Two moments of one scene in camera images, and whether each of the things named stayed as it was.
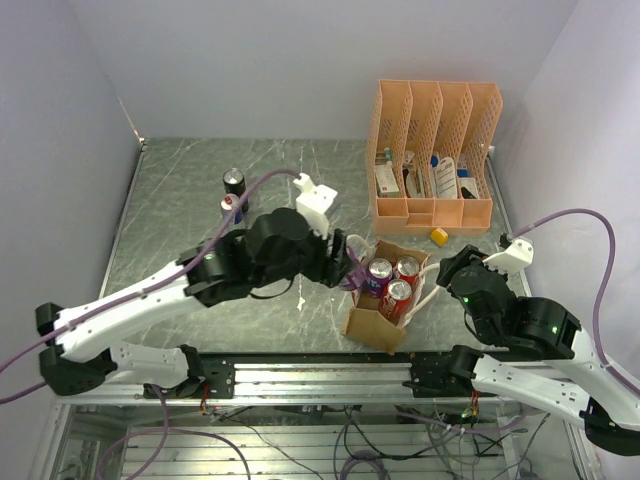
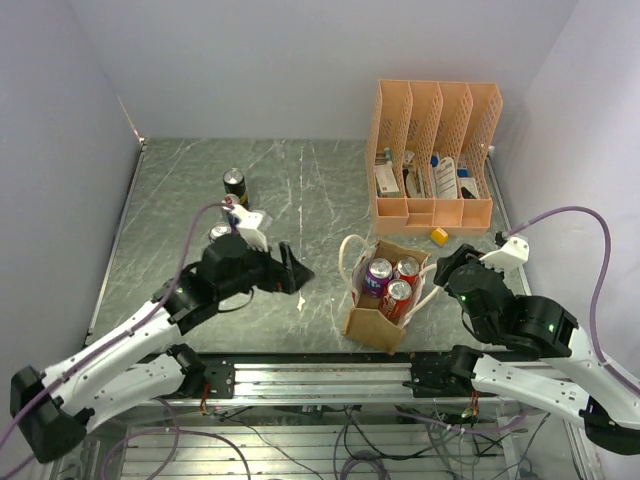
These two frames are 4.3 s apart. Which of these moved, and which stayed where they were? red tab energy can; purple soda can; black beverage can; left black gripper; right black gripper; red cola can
Moved: purple soda can; left black gripper
Stayed: black beverage can; red tab energy can; right black gripper; red cola can
